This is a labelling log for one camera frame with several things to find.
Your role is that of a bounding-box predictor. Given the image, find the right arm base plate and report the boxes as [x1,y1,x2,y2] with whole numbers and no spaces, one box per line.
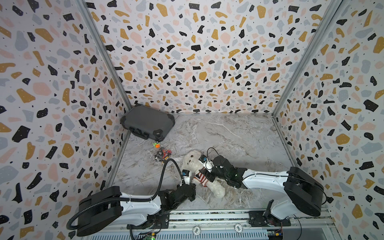
[249,200,291,227]

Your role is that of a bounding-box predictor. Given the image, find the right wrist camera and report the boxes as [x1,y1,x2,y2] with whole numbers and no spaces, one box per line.
[199,155,214,173]

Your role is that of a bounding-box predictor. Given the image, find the white teddy bear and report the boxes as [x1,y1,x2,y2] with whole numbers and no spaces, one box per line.
[182,150,226,198]

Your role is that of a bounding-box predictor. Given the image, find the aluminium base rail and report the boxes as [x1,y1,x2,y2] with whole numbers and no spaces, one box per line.
[79,208,334,240]

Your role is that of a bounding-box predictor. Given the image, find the red white striped sweater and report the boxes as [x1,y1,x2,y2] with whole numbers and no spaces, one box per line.
[192,168,212,187]

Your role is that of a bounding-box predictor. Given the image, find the clear bag of small toys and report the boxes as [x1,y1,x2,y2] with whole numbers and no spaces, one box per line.
[153,142,172,165]

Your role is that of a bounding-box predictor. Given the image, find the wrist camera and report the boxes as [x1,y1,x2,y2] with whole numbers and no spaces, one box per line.
[182,170,191,185]
[199,155,214,173]

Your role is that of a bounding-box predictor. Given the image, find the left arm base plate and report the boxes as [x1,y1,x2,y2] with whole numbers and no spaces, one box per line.
[122,210,171,230]

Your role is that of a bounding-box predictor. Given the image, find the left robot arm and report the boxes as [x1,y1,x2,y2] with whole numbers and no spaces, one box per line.
[67,184,196,237]

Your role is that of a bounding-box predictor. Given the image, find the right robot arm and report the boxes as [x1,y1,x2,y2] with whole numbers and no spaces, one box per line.
[199,155,326,226]

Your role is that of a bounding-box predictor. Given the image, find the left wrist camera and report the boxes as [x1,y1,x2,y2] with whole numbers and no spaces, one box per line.
[182,170,191,185]

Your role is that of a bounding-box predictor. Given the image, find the black corrugated cable hose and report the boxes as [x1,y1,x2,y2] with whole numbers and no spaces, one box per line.
[65,158,185,231]

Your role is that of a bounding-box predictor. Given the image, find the dark grey hard case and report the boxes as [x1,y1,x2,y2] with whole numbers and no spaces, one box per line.
[120,104,176,142]

